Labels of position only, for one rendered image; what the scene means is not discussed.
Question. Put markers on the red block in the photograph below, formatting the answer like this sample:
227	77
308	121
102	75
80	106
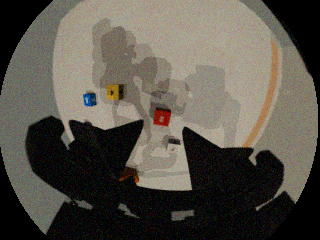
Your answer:
162	116

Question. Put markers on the blue block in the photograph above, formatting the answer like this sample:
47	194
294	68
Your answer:
90	99

